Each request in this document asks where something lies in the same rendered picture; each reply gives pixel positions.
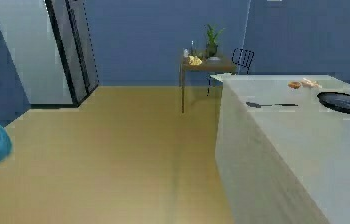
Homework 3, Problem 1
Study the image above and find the yellow food item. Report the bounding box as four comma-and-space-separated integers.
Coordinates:
188, 55, 203, 66

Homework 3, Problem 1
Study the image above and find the brown side table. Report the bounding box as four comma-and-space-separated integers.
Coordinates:
178, 55, 238, 114

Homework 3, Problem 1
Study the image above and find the green potted house plant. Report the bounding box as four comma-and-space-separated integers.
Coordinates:
204, 23, 225, 59

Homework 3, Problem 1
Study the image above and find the black spatula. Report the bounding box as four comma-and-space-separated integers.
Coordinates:
245, 101, 299, 109

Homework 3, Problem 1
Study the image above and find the pale grey kitchen counter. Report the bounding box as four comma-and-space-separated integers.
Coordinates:
210, 73, 350, 224

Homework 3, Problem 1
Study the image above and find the pale bread piece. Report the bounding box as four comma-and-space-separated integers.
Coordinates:
300, 77, 323, 90

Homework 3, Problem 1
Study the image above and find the grey fridge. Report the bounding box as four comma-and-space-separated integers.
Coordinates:
0, 0, 100, 108

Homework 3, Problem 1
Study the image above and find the black round pan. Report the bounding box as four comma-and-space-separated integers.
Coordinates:
316, 91, 350, 115

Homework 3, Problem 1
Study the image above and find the black wire chair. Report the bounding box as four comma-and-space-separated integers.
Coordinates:
231, 47, 255, 75

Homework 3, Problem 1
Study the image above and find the black fridge handle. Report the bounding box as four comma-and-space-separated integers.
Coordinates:
64, 0, 91, 94

